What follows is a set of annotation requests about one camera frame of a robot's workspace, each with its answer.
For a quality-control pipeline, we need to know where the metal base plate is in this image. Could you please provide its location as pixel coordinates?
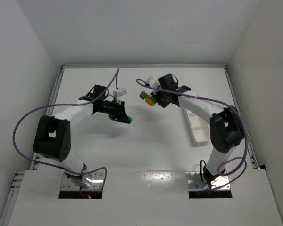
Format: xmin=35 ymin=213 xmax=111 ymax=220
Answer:
xmin=60 ymin=171 xmax=105 ymax=191
xmin=186 ymin=171 xmax=231 ymax=191

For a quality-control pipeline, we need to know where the aluminium frame rail right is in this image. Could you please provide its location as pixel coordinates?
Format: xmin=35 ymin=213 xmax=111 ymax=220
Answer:
xmin=225 ymin=65 xmax=267 ymax=172

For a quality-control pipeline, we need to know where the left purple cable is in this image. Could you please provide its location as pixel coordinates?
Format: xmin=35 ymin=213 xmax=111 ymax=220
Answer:
xmin=12 ymin=68 xmax=107 ymax=179

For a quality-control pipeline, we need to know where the yellow lego brick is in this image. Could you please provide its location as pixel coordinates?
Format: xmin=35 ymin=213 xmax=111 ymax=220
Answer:
xmin=145 ymin=96 xmax=156 ymax=106

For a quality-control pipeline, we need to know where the brown lego brick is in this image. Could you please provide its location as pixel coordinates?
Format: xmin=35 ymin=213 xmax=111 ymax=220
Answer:
xmin=145 ymin=93 xmax=153 ymax=98

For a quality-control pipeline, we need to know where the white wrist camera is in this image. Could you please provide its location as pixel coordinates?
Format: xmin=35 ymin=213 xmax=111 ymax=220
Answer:
xmin=146 ymin=76 xmax=160 ymax=93
xmin=113 ymin=88 xmax=127 ymax=102

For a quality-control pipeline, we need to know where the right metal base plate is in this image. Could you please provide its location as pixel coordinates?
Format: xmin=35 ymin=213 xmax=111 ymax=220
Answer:
xmin=186 ymin=171 xmax=231 ymax=191

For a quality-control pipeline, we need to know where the aluminium frame rail left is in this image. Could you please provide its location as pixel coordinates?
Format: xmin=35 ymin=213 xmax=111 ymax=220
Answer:
xmin=0 ymin=66 xmax=64 ymax=226

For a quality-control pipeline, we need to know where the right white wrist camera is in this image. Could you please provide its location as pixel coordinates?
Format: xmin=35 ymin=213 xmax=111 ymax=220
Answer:
xmin=146 ymin=76 xmax=160 ymax=93

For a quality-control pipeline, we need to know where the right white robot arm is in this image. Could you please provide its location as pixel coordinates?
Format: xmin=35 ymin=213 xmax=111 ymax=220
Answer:
xmin=145 ymin=74 xmax=245 ymax=184

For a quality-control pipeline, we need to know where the white divided plastic tray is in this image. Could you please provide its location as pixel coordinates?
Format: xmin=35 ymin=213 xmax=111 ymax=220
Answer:
xmin=183 ymin=109 xmax=210 ymax=145

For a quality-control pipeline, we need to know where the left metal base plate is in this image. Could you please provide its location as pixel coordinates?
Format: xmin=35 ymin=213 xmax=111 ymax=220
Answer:
xmin=60 ymin=171 xmax=105 ymax=191

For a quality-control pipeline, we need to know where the aluminium frame rail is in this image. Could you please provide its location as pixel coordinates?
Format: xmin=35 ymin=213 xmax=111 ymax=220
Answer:
xmin=0 ymin=66 xmax=64 ymax=226
xmin=225 ymin=65 xmax=267 ymax=172

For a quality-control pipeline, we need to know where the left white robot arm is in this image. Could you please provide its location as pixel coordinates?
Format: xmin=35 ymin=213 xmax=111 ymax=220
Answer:
xmin=33 ymin=85 xmax=132 ymax=188

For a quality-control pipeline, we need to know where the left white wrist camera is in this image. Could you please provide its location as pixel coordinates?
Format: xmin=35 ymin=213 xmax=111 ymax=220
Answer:
xmin=113 ymin=88 xmax=127 ymax=102

